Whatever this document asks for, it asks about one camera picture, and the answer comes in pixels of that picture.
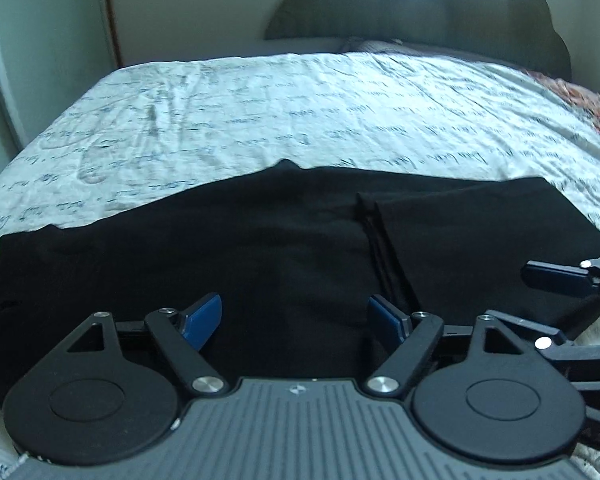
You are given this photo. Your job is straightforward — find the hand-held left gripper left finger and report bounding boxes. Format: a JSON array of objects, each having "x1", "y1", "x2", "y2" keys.
[{"x1": 62, "y1": 293, "x2": 229, "y2": 399}]

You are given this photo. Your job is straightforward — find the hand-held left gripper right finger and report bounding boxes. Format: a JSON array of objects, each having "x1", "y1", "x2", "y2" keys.
[{"x1": 364, "y1": 294, "x2": 528, "y2": 400}]

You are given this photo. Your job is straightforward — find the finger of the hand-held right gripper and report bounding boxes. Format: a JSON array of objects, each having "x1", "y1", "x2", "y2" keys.
[
  {"x1": 521, "y1": 246, "x2": 600, "y2": 304},
  {"x1": 489, "y1": 309, "x2": 600, "y2": 397}
]

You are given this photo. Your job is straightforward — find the black pants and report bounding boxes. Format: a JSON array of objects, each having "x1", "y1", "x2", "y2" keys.
[{"x1": 0, "y1": 158, "x2": 600, "y2": 407}]

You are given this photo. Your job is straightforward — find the white script-printed bedsheet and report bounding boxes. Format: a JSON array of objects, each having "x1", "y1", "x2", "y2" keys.
[{"x1": 0, "y1": 52, "x2": 600, "y2": 480}]

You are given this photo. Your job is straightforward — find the grey pillow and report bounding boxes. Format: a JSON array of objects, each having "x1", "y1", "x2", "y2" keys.
[{"x1": 340, "y1": 36, "x2": 433, "y2": 57}]

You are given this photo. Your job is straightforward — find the dark upholstered headboard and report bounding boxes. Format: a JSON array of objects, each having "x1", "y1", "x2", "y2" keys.
[{"x1": 265, "y1": 0, "x2": 574, "y2": 80}]

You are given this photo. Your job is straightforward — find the floral glass wardrobe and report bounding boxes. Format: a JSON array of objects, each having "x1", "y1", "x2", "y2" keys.
[{"x1": 0, "y1": 0, "x2": 126, "y2": 153}]

